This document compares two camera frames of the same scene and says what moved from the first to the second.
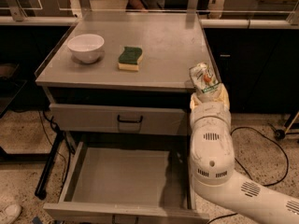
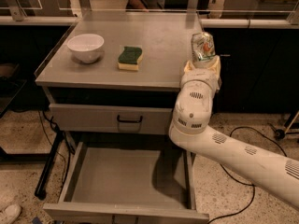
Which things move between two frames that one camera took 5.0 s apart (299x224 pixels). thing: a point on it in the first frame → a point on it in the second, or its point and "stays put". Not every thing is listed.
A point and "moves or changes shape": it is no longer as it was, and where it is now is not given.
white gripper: (210, 108) → (199, 77)
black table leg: (42, 184) stays put
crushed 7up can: (203, 77) moves or changes shape
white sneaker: (10, 213) stays put
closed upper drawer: (119, 119) stays put
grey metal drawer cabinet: (118, 85) stays put
